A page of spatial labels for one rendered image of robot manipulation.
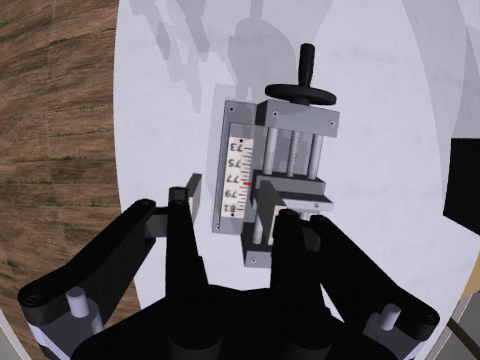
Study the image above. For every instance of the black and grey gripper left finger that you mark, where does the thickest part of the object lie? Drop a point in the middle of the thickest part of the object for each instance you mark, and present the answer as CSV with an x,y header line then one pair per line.
x,y
64,307

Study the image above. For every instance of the grey bench vise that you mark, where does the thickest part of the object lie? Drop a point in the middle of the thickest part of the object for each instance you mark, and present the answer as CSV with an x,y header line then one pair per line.
x,y
242,149

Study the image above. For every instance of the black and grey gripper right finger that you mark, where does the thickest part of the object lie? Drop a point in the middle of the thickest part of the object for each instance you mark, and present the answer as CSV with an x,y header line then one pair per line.
x,y
366,298

